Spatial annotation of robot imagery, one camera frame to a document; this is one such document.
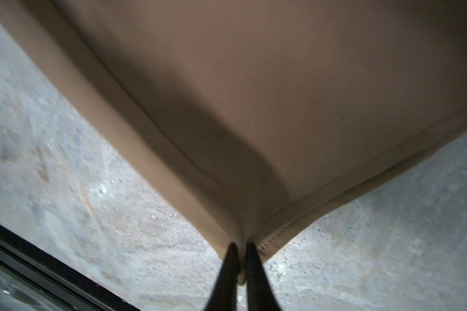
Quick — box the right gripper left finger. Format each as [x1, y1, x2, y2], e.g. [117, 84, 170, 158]
[204, 243, 240, 311]

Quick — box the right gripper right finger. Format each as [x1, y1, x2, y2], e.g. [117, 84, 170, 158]
[245, 242, 281, 311]

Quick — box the tan brown skirt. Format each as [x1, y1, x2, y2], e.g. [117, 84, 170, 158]
[0, 1, 467, 260]

